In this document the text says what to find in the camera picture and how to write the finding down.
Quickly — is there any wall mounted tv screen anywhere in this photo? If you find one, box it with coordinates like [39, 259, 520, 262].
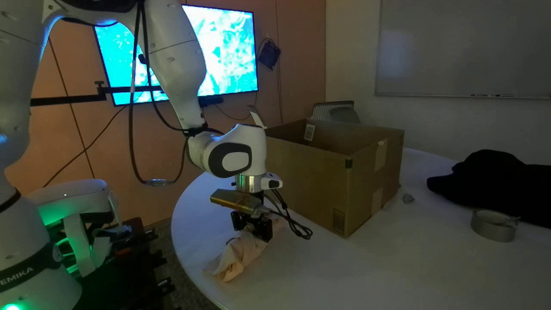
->
[94, 6, 258, 107]

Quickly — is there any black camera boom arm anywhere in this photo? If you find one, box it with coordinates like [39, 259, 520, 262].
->
[29, 81, 165, 111]

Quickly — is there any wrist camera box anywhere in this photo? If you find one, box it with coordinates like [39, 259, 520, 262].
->
[210, 190, 261, 217]

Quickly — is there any cream cloth towel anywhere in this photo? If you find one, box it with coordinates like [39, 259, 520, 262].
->
[206, 230, 268, 283]

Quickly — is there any brown cardboard box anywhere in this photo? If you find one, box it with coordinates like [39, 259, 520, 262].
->
[267, 121, 404, 238]

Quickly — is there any black cloth bag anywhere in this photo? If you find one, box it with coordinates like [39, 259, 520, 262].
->
[427, 150, 551, 228]

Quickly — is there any grey office chair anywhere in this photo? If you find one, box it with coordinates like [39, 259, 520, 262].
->
[310, 100, 360, 124]

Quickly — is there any white robot base green light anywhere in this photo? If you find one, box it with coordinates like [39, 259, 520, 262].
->
[29, 180, 117, 278]

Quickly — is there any black wall device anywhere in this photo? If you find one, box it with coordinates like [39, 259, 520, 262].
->
[258, 40, 280, 69]

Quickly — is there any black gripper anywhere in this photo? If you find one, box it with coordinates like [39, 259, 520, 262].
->
[230, 212, 272, 242]

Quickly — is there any white wall whiteboard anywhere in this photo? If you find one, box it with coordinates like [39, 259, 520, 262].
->
[375, 0, 551, 100]

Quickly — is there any small grey crumpled object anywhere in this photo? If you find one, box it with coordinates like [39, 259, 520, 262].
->
[401, 193, 415, 205]

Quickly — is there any grey tape roll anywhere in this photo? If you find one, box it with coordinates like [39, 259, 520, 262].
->
[470, 211, 520, 243]

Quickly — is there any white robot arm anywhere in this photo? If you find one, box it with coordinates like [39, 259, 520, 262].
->
[0, 0, 282, 310]

